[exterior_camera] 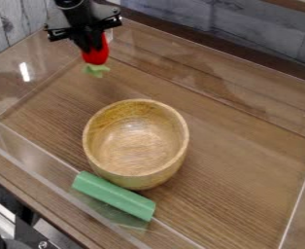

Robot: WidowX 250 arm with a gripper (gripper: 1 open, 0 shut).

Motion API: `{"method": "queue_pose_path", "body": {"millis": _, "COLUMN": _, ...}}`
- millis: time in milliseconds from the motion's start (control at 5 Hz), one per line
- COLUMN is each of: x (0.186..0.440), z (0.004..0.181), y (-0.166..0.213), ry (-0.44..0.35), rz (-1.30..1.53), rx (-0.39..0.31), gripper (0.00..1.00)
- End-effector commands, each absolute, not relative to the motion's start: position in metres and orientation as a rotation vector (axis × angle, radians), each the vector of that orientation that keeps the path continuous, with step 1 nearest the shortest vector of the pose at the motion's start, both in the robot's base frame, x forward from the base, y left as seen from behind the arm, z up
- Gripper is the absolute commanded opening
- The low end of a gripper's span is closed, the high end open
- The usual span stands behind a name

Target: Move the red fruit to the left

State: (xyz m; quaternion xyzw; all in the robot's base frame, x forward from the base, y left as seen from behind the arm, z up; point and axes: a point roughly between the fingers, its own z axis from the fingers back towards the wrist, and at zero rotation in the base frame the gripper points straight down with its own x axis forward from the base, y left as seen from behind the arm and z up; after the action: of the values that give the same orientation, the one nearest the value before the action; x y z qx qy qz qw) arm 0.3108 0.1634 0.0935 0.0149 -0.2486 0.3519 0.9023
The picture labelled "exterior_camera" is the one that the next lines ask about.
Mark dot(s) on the red felt fruit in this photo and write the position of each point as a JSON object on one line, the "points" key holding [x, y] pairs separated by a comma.
{"points": [[96, 59]]}

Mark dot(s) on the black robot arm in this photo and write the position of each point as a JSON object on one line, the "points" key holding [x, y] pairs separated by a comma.
{"points": [[82, 20]]}

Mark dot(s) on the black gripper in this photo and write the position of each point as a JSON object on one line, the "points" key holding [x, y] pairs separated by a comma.
{"points": [[76, 16]]}

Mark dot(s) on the wooden bowl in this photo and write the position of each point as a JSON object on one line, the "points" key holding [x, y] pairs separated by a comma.
{"points": [[135, 141]]}

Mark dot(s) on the black metal stand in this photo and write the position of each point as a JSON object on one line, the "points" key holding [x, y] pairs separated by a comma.
{"points": [[18, 235]]}

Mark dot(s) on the clear acrylic corner bracket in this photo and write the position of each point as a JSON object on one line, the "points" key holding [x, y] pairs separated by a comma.
{"points": [[110, 35]]}

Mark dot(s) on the green rectangular block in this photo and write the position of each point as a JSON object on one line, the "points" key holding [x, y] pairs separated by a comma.
{"points": [[128, 201]]}

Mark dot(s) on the clear acrylic tray walls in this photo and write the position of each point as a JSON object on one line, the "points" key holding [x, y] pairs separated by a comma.
{"points": [[237, 196]]}

